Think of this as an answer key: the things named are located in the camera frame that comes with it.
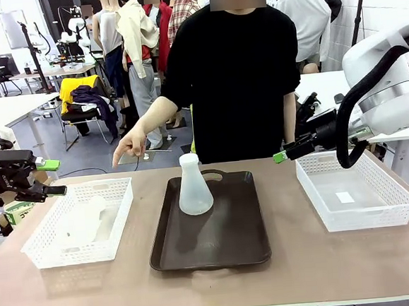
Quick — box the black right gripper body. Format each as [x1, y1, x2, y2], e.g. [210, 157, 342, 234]
[307, 117, 340, 152]

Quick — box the translucent white conical flask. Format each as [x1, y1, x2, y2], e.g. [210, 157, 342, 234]
[175, 151, 216, 218]

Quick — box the person's left forearm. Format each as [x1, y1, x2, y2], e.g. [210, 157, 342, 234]
[281, 91, 301, 144]

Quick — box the person's right forearm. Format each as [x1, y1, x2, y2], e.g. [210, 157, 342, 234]
[135, 93, 182, 137]

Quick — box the person's right hand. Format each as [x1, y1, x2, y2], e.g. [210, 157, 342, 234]
[108, 119, 150, 169]

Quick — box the green and white cardboard box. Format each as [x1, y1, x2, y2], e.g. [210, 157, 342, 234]
[2, 200, 38, 228]

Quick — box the clear container with white label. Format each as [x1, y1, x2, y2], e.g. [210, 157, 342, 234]
[315, 177, 387, 213]

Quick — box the white perforated plastic basket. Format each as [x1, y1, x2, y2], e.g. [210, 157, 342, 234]
[15, 177, 139, 271]
[294, 145, 409, 235]

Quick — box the yellow garment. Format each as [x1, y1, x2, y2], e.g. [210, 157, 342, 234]
[58, 75, 102, 114]

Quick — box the purple garment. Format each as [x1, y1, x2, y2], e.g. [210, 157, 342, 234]
[70, 82, 121, 143]

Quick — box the person in black sweater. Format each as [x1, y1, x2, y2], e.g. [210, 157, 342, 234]
[154, 2, 308, 167]

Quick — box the black office chair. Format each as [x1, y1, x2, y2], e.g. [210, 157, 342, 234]
[0, 56, 24, 98]

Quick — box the background work table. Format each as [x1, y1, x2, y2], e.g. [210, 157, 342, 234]
[8, 58, 109, 95]

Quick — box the black tripod stand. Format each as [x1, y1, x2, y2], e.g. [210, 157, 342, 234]
[346, 0, 374, 49]
[18, 18, 54, 96]

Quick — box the mannequin with white shirt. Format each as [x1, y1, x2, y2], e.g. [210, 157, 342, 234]
[273, 0, 337, 78]

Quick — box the dark brown plastic tray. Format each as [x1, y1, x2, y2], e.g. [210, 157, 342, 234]
[143, 165, 273, 274]

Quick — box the grey whiteboard panel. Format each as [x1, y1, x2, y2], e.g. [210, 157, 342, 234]
[0, 9, 31, 51]

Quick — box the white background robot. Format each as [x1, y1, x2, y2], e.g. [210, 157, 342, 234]
[54, 4, 95, 62]

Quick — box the mannequin with cream jacket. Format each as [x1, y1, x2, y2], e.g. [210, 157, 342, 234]
[113, 0, 172, 153]

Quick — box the mannequin with white tank top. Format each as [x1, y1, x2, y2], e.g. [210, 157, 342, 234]
[89, 0, 133, 134]

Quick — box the mannequin with red garment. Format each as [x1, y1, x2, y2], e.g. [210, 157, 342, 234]
[141, 0, 178, 73]

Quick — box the mannequin with plaid shirt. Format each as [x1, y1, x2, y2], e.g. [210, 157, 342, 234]
[165, 0, 214, 43]

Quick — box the black right arm cable sleeve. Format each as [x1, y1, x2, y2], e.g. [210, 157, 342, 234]
[326, 33, 409, 170]

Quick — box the metal frame chair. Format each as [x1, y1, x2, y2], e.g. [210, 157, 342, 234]
[61, 105, 119, 151]

